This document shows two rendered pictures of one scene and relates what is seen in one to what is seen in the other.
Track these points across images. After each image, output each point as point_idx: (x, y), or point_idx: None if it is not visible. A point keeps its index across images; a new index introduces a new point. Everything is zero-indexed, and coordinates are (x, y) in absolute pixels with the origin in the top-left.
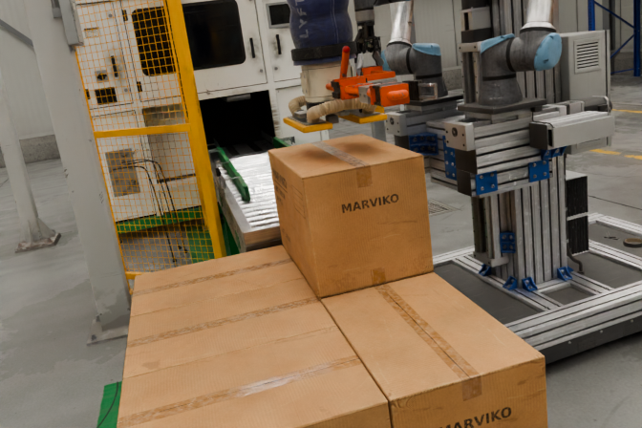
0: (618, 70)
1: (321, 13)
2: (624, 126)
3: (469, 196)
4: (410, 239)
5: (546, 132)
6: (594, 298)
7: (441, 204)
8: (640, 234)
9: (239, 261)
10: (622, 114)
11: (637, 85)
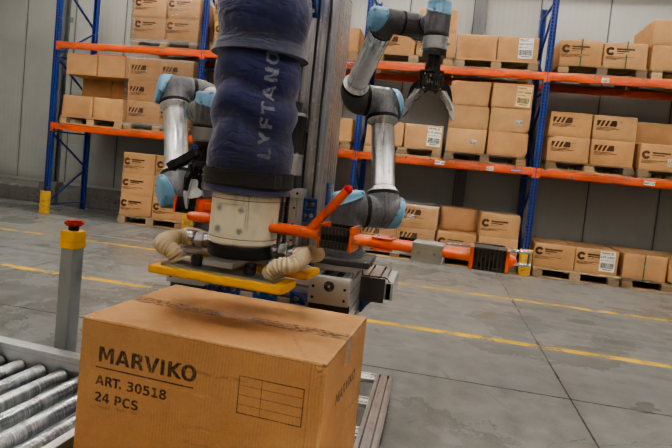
0: (61, 201)
1: (286, 133)
2: (125, 259)
3: (40, 344)
4: (351, 422)
5: (384, 286)
6: (359, 440)
7: None
8: None
9: None
10: (109, 246)
11: (92, 218)
